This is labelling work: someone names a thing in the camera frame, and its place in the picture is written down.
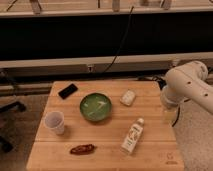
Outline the clear plastic bottle white label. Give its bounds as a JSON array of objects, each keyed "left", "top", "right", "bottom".
[{"left": 121, "top": 118, "right": 144, "bottom": 154}]

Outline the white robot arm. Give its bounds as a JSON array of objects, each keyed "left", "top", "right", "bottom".
[{"left": 160, "top": 61, "right": 213, "bottom": 126}]

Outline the green ceramic bowl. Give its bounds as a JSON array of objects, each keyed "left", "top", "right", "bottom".
[{"left": 80, "top": 93, "right": 112, "bottom": 122}]

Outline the small white container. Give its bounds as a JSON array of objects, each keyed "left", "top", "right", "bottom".
[{"left": 120, "top": 90, "right": 136, "bottom": 106}]

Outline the black smartphone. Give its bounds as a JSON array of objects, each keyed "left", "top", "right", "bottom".
[{"left": 58, "top": 84, "right": 78, "bottom": 99}]

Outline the white paper cup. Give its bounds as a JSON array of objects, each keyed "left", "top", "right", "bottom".
[{"left": 44, "top": 111, "right": 65, "bottom": 135}]

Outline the dried red chili pepper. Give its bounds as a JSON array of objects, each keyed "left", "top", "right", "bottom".
[{"left": 70, "top": 144, "right": 96, "bottom": 155}]

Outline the black hanging cable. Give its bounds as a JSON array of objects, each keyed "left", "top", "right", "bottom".
[{"left": 101, "top": 5, "right": 136, "bottom": 74}]

